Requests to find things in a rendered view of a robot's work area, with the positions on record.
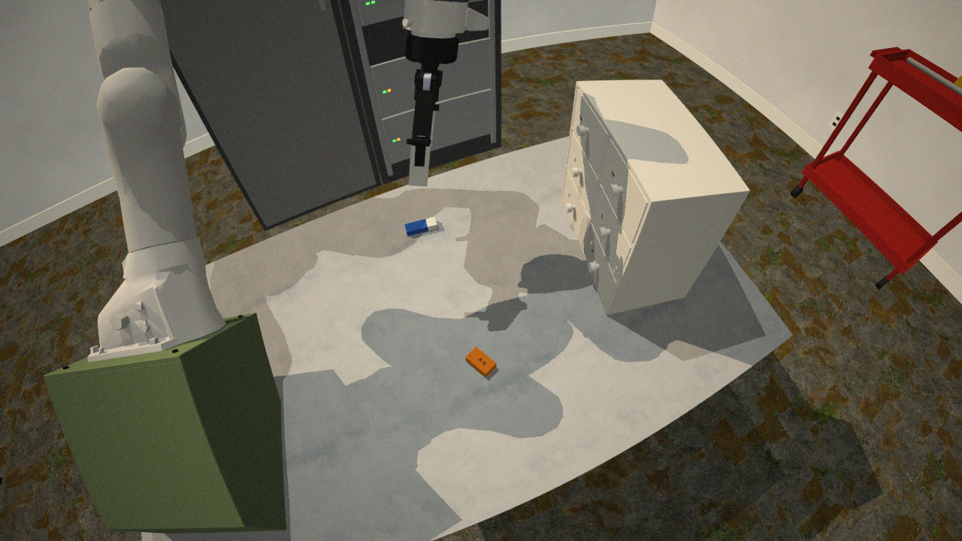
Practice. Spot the blue and white eraser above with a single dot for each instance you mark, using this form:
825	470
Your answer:
421	226

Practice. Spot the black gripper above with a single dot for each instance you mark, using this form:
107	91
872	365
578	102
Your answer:
430	52

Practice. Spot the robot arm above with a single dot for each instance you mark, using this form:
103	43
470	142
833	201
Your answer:
165	299

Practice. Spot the cream small chest of drawers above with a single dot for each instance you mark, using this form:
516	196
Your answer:
694	192

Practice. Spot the orange rectangular block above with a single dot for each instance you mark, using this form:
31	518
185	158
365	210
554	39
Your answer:
480	361

